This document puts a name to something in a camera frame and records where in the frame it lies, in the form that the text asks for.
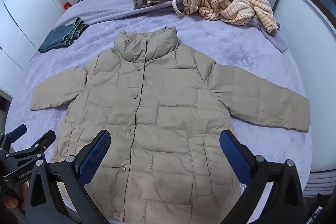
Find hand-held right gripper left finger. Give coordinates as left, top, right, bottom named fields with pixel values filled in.
left=25, top=130, right=112, bottom=224

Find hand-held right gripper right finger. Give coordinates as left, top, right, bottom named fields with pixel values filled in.
left=219, top=130, right=306, bottom=224

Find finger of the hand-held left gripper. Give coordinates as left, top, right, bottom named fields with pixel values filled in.
left=1, top=130, right=56, bottom=182
left=6, top=124, right=27, bottom=141

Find beige puffer jacket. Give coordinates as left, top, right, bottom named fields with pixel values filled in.
left=30, top=26, right=310, bottom=224

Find person's left hand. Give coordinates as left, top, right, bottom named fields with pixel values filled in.
left=2, top=183, right=29, bottom=212

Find folded blue jeans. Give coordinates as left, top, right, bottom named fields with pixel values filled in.
left=38, top=17, right=90, bottom=53

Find purple embossed bedspread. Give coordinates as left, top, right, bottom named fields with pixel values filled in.
left=5, top=13, right=314, bottom=224

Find white wardrobe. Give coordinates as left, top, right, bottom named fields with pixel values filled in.
left=0, top=0, right=63, bottom=90

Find purple fleece duvet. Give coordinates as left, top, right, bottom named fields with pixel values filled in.
left=63, top=0, right=289, bottom=52

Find cream striped fleece robe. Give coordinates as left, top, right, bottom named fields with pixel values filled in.
left=148, top=0, right=279, bottom=32

